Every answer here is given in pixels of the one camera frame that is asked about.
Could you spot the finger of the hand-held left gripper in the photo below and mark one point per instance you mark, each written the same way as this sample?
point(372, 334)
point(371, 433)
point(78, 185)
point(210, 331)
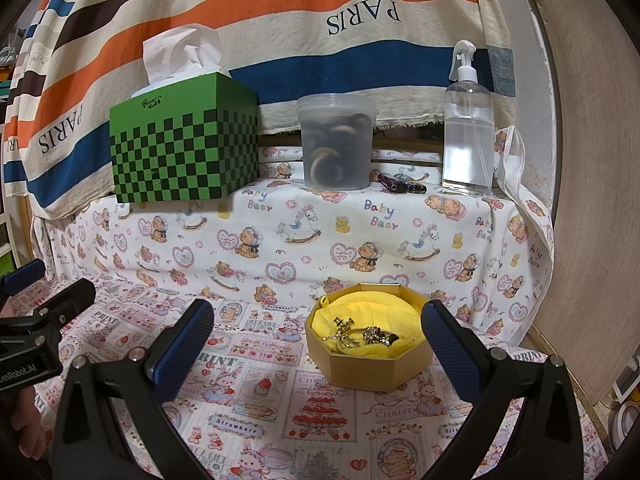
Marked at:
point(67, 302)
point(22, 276)

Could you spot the person's left hand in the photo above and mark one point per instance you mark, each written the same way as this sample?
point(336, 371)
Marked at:
point(25, 425)

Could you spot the small black clip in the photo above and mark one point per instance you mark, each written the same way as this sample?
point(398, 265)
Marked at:
point(416, 188)

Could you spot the clear spray bottle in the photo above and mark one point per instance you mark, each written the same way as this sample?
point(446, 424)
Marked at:
point(467, 135)

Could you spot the yellow cloth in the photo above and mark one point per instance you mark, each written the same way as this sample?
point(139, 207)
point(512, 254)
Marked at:
point(370, 310)

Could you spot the purple pen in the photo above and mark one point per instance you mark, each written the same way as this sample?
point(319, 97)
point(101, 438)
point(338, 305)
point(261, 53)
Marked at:
point(391, 181)

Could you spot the white tissue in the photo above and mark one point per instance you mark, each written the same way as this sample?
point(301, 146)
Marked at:
point(180, 55)

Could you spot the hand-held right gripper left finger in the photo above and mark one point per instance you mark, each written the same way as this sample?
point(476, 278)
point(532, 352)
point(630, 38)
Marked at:
point(182, 352)

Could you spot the striped blanket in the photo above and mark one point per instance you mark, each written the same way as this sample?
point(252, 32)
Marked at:
point(300, 20)

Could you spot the white round object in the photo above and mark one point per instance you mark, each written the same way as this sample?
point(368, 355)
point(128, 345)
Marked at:
point(626, 421)

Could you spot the pink cake printed cloth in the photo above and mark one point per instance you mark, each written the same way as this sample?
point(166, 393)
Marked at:
point(260, 410)

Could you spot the gold octagonal box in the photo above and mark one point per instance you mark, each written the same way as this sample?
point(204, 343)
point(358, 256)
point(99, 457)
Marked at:
point(370, 372)

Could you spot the translucent plastic container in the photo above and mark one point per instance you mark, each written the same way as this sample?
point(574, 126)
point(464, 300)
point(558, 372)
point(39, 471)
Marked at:
point(337, 140)

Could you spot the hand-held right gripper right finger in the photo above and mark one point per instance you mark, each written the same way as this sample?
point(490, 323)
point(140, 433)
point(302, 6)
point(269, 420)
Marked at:
point(450, 355)

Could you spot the small gold earring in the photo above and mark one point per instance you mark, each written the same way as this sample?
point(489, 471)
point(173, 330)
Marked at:
point(345, 321)

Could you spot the teddy bear printed cloth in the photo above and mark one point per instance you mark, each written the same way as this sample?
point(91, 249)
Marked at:
point(300, 240)

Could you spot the green checkered tissue box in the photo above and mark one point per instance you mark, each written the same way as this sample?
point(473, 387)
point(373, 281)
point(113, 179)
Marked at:
point(185, 150)

